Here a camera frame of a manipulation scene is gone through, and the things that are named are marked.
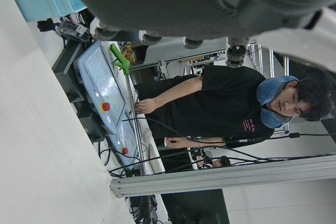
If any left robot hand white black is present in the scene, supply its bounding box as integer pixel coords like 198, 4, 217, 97
59, 0, 336, 74

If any clear plastic bag with parts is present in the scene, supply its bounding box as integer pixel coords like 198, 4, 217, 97
55, 20, 89, 42

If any blue-grey teach pendant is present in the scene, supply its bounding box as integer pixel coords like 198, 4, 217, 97
106, 111, 149, 174
75, 40, 137, 134

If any person in black t-shirt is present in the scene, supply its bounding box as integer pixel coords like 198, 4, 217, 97
133, 65, 333, 151

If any black metal control box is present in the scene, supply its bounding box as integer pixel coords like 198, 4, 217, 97
51, 40, 107, 143

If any blue neck pillow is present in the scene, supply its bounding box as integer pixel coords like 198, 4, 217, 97
256, 75, 300, 130

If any white keyboard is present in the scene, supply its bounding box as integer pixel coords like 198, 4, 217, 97
143, 126, 166, 175

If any person with dark hair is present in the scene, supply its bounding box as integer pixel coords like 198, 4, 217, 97
196, 155, 232, 169

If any aluminium profile beam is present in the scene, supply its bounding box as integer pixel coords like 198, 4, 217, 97
109, 153, 336, 199

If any black monitor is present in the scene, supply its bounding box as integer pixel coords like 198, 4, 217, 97
159, 188, 230, 224

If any green-handled metal grabber stick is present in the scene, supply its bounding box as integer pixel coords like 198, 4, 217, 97
109, 42, 148, 177

